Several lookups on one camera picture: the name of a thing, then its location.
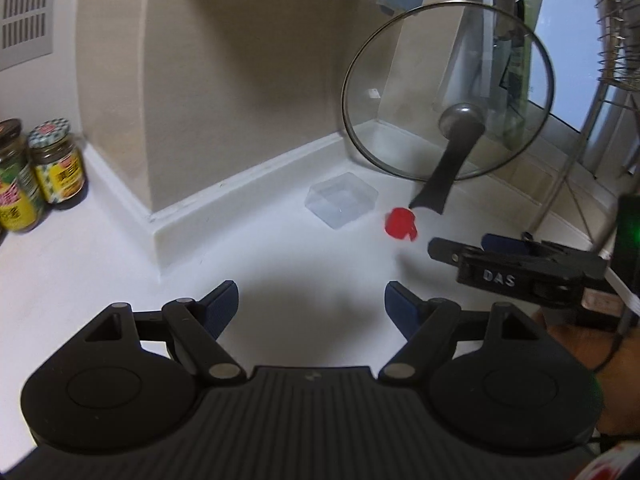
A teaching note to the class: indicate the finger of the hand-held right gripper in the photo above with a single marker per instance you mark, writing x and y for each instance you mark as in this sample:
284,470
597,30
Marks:
505,244
525,277

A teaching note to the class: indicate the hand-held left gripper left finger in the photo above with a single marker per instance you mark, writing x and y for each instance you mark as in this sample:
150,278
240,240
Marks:
224,305

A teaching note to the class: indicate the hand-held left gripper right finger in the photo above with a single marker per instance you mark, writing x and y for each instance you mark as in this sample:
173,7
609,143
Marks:
400,307

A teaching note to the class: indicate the red plastic cap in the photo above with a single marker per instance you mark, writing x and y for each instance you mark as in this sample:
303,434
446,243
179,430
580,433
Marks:
400,222

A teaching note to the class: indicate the clear plastic box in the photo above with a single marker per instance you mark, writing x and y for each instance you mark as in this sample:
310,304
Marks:
342,200

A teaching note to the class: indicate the metal dish rack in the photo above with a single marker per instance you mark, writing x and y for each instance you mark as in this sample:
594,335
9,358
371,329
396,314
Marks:
590,120

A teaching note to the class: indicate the grey cutting board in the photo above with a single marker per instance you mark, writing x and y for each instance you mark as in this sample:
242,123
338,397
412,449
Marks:
467,60

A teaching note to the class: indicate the window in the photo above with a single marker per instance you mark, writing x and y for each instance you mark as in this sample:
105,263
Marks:
570,60

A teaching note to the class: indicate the red white printed cloth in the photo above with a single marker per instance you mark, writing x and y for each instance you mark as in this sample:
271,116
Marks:
612,465

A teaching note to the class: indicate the green cutting board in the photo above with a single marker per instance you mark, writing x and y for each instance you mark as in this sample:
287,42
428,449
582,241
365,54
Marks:
525,35

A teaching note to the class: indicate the sauce jar checkered lid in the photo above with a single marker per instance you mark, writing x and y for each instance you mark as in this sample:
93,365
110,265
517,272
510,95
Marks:
57,170

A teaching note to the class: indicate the jar with yellow label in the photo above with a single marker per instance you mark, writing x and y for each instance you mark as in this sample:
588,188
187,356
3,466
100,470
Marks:
15,195

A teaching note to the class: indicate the white wall vent grille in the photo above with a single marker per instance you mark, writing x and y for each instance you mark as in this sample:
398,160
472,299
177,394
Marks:
25,15

